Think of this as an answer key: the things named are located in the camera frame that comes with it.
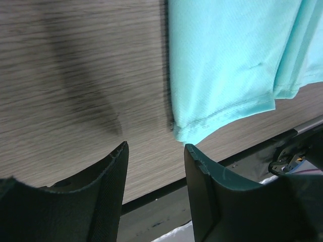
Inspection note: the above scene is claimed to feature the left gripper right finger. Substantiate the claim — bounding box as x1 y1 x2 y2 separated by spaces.
184 144 322 241

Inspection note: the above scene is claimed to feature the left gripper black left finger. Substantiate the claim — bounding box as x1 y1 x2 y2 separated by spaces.
1 142 129 241

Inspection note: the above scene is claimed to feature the teal t shirt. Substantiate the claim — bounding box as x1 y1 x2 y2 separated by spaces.
168 1 322 145

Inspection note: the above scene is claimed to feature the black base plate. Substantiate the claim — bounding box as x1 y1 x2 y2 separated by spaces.
116 126 323 237

